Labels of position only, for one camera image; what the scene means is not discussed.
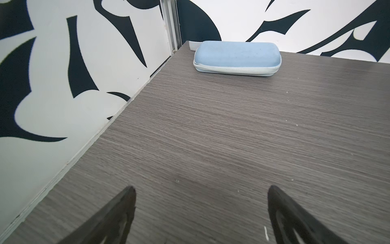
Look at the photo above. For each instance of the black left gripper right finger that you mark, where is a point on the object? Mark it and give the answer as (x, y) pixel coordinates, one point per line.
(291, 221)

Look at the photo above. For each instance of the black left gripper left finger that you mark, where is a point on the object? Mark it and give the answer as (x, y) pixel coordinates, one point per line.
(110, 225)

